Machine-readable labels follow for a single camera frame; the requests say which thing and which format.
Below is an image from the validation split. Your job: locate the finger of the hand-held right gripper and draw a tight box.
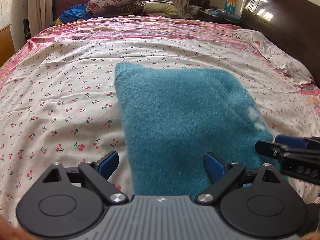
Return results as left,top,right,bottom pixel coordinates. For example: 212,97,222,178
275,134,320,150
255,141,320,164

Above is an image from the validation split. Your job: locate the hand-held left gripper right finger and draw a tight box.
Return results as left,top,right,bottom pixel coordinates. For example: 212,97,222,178
195,152,288,204

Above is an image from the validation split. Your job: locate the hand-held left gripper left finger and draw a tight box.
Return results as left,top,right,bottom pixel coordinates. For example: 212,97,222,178
41,151,128,204

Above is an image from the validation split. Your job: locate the teal fuzzy towel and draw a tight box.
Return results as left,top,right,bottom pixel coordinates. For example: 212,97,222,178
114,62,288,197

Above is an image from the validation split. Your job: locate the cherry print bedsheet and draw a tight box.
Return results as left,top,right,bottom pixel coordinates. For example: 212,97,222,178
0,39,315,230

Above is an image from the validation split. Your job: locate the pink print pillow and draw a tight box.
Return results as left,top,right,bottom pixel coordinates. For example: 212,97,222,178
232,29,315,85

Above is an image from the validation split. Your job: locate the dark wooden headboard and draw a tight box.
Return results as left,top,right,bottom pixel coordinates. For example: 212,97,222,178
239,0,320,88

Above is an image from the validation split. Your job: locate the dark nightstand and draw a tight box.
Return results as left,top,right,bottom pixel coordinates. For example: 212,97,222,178
196,9,240,24

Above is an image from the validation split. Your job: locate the pink striped bed sheet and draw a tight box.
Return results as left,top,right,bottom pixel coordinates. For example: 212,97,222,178
0,16,320,120

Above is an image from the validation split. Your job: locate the yellow blue carton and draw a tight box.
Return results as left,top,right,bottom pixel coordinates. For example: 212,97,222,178
225,0,237,14

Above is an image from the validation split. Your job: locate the blue cloth pile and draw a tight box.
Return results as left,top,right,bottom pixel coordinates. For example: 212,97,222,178
55,4,92,25

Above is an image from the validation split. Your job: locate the wooden cabinet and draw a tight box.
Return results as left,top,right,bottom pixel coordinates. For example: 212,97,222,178
0,24,15,68

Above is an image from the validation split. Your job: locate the olive pillow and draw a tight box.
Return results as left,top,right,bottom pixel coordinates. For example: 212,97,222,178
141,1,179,17

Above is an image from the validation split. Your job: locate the maroon sofa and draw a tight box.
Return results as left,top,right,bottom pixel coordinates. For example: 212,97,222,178
54,0,167,22

